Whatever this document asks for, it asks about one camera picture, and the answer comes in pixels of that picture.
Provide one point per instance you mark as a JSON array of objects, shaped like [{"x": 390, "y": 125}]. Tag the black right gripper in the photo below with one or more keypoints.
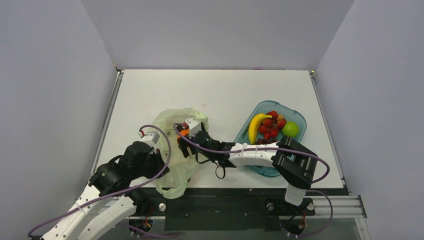
[{"x": 185, "y": 145}]

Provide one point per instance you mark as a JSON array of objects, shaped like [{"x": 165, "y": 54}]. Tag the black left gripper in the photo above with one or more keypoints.
[{"x": 159, "y": 167}]

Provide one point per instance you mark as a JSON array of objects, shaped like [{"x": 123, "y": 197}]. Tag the orange fake fruit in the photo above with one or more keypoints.
[{"x": 182, "y": 137}]

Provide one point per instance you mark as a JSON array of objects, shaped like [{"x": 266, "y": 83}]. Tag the light green plastic bag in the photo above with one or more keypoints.
[{"x": 174, "y": 183}]

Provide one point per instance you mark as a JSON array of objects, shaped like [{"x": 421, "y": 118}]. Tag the yellow fake banana bunch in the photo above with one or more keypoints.
[{"x": 254, "y": 125}]

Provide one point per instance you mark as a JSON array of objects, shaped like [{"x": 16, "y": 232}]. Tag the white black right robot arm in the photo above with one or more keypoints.
[{"x": 294, "y": 162}]

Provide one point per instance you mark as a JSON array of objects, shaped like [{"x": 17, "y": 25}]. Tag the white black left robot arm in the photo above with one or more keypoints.
[{"x": 108, "y": 197}]

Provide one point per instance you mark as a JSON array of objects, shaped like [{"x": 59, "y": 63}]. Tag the dark purple fake grapes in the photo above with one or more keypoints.
[{"x": 265, "y": 141}]

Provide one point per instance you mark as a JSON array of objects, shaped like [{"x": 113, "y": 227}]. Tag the red fake strawberry bunch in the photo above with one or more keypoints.
[{"x": 270, "y": 127}]

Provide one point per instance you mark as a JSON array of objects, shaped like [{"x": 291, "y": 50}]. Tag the green fake apple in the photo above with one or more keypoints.
[{"x": 290, "y": 129}]

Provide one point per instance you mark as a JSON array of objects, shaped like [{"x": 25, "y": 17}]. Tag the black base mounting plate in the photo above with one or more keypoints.
[{"x": 266, "y": 223}]

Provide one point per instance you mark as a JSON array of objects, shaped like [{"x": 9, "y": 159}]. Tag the teal plastic tray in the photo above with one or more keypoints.
[{"x": 289, "y": 114}]

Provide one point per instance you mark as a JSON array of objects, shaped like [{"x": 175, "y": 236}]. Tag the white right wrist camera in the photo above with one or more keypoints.
[{"x": 194, "y": 125}]

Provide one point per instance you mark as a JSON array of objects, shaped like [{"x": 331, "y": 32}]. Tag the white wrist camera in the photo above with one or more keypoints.
[
  {"x": 150, "y": 138},
  {"x": 194, "y": 125}
]

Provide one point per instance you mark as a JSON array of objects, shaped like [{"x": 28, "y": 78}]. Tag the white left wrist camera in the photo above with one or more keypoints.
[{"x": 150, "y": 138}]

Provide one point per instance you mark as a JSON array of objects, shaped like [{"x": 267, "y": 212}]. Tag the aluminium frame rail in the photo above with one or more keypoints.
[{"x": 338, "y": 207}]

